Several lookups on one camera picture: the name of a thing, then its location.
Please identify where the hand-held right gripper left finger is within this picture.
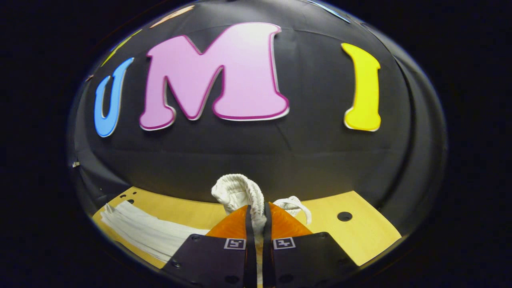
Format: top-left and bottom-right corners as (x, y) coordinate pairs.
(160, 205), (256, 288)

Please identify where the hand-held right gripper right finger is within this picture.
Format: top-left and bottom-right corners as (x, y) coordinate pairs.
(263, 202), (360, 288)

